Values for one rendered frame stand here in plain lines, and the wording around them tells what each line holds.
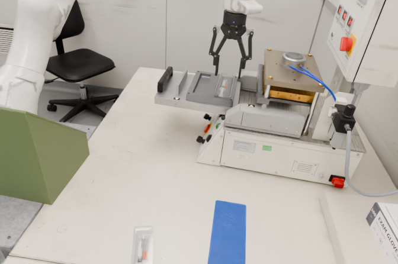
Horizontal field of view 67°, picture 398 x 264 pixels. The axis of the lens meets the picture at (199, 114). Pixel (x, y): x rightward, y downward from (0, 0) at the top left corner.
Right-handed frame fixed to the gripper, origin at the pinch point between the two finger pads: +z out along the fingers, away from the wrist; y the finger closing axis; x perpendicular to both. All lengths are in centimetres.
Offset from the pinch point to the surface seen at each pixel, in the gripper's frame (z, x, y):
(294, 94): 1.3, 10.5, -22.5
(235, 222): 32, 40, -9
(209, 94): 7.0, 7.9, 5.3
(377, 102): 19, -27, -66
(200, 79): 8.4, -5.4, 10.6
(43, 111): 104, -96, 159
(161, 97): 9.3, 10.9, 21.6
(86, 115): 105, -100, 122
